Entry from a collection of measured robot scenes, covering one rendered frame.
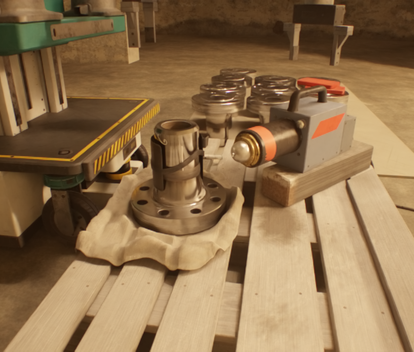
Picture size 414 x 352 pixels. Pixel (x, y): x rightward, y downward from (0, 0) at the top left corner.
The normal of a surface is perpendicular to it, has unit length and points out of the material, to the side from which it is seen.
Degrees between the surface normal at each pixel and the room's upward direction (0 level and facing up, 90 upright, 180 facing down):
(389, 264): 0
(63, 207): 90
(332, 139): 90
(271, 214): 0
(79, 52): 90
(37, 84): 90
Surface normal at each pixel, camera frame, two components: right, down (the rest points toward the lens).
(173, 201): -0.14, 0.23
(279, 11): -0.17, 0.43
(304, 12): -0.74, 0.29
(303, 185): 0.61, 0.34
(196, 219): 0.37, 0.40
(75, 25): 0.99, 0.06
